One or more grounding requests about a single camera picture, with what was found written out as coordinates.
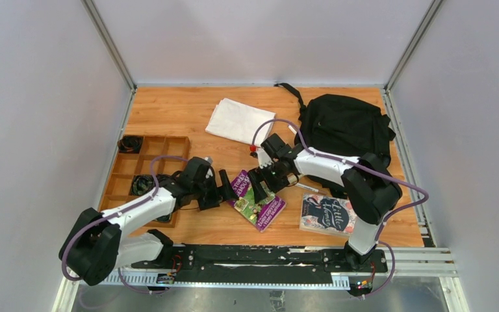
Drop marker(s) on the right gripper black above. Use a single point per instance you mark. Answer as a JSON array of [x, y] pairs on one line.
[[256, 178]]

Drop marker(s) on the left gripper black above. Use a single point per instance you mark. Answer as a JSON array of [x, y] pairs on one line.
[[214, 189]]

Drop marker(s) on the purple treehouse book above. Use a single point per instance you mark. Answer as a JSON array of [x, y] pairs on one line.
[[260, 214]]

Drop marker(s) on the black student backpack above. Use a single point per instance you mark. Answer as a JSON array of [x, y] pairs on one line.
[[344, 125]]

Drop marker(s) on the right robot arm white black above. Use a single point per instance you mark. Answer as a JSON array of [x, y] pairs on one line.
[[371, 190]]

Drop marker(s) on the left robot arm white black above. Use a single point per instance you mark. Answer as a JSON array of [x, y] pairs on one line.
[[101, 242]]

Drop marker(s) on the brown capped white marker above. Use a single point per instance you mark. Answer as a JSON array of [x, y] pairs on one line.
[[306, 187]]

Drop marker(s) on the blue capped white marker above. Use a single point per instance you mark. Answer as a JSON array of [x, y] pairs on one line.
[[292, 129]]

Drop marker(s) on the folded white cloth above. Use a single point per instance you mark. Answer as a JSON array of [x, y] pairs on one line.
[[237, 121]]

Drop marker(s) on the wooden compartment tray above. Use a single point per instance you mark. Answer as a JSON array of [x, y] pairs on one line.
[[138, 159]]

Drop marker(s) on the Little Women book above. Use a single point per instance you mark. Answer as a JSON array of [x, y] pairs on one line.
[[327, 215]]

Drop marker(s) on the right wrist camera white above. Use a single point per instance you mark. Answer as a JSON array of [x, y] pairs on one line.
[[263, 158]]

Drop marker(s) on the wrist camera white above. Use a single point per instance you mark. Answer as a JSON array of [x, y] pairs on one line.
[[263, 158], [210, 170]]

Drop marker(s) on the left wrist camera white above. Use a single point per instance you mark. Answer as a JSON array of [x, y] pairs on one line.
[[210, 170]]

